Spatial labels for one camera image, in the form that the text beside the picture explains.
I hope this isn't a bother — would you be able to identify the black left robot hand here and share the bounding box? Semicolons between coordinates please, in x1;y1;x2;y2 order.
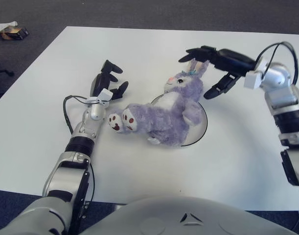
90;59;129;100

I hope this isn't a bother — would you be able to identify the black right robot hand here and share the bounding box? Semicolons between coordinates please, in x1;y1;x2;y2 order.
178;45;257;100

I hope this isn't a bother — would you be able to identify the purple plush bunny doll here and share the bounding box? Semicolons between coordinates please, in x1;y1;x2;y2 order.
107;58;210;149

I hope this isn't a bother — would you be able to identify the white plate black rim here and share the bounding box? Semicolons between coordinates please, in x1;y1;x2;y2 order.
149;94;208;147

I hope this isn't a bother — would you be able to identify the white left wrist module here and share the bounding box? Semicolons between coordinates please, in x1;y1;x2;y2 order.
97;88;113;108

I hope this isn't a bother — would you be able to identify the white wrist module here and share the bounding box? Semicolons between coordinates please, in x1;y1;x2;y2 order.
97;88;113;108
244;56;267;90

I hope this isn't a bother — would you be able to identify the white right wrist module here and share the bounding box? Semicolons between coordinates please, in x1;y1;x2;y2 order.
244;56;267;90

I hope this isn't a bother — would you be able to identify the brown black box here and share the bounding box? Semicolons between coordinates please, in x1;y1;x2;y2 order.
1;27;29;41

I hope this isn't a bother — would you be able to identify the white paper sheet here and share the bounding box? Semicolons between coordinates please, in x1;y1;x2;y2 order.
0;21;18;36

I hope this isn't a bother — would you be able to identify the silver robot torso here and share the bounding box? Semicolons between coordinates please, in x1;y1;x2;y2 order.
75;195;299;235

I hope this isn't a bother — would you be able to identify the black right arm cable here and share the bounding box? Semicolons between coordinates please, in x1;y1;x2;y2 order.
255;41;299;85

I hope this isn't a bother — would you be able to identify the black metal bracket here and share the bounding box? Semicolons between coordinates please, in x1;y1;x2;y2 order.
77;200;91;221

